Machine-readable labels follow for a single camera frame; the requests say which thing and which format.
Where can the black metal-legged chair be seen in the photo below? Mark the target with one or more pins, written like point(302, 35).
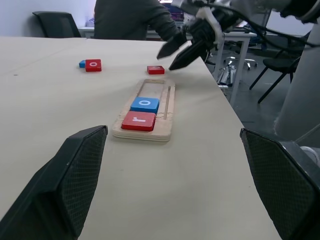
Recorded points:
point(277, 63)

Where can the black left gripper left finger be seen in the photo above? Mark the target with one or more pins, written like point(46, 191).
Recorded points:
point(62, 180)

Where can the office chair star base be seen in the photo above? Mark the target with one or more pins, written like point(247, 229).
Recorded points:
point(251, 62)

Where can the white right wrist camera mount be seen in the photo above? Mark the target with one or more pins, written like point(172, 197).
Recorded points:
point(208, 14)

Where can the blue letter o block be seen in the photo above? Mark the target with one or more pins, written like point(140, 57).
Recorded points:
point(145, 104)

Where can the wooden letter tray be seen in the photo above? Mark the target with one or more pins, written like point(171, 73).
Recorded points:
point(166, 120)

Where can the red letter o block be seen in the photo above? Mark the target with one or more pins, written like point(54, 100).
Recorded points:
point(93, 65)

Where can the silver metallic bundle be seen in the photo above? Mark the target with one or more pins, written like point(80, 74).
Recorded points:
point(226, 76)

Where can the black mesh office chair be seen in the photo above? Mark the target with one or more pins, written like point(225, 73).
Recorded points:
point(56, 25)

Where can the silver robot body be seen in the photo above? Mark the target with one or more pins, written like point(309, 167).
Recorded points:
point(300, 100)

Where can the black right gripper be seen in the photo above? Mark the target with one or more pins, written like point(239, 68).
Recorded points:
point(201, 30)

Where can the small blue letter block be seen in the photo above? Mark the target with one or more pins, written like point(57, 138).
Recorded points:
point(81, 64)

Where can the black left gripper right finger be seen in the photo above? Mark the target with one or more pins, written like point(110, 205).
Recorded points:
point(282, 185)

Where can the red letter b block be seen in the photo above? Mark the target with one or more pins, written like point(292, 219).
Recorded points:
point(155, 70)

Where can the red letter r block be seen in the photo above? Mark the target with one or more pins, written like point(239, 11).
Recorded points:
point(138, 121)

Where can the person in dark sweater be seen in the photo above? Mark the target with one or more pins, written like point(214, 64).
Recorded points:
point(125, 20)

